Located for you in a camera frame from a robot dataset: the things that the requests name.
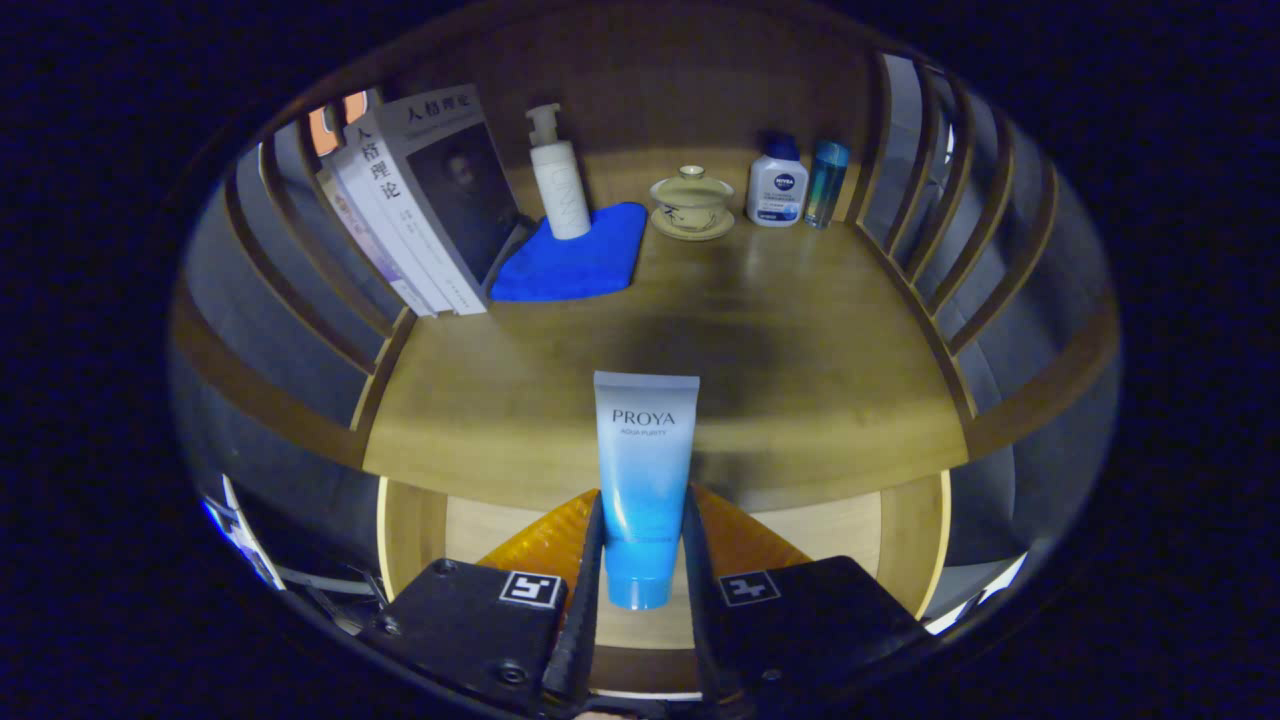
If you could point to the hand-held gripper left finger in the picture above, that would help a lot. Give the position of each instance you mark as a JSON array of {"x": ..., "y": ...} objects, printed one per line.
[{"x": 583, "y": 630}]

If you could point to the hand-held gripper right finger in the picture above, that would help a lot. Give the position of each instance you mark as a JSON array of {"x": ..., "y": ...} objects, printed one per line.
[{"x": 702, "y": 620}]

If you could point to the wooden drawer with black knob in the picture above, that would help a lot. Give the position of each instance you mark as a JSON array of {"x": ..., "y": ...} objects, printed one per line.
[{"x": 850, "y": 530}]

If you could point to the blue cosmetic tube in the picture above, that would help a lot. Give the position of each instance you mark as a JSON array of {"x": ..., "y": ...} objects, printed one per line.
[{"x": 645, "y": 450}]

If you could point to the wooden countertop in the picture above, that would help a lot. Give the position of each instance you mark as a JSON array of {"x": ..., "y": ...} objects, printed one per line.
[{"x": 800, "y": 350}]

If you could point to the blue folded cloth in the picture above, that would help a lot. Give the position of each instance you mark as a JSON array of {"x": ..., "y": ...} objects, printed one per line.
[{"x": 575, "y": 265}]

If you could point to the beige lidded ceramic teacup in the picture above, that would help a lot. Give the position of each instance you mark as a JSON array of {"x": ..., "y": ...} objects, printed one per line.
[{"x": 692, "y": 205}]

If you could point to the white pump bottle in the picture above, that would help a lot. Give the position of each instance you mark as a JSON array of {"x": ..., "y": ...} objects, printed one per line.
[{"x": 562, "y": 195}]

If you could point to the white lotion bottle blue cap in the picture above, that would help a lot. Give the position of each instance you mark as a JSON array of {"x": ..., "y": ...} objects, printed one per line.
[{"x": 777, "y": 190}]

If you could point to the pale pink book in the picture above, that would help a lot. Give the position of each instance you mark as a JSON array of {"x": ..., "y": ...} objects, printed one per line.
[{"x": 365, "y": 240}]

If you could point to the white book dark portrait cover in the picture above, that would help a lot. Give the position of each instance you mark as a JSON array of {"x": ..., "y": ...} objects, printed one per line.
[{"x": 460, "y": 200}]

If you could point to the teal slim bottle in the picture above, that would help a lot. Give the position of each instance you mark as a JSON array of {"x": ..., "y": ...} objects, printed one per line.
[{"x": 826, "y": 185}]

